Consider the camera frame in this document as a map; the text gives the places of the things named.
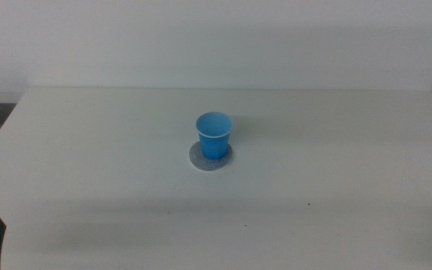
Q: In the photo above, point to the blue plastic cup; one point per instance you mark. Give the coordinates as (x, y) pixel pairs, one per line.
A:
(215, 144)

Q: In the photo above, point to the round grey cup mat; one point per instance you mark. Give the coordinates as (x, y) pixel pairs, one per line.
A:
(210, 165)

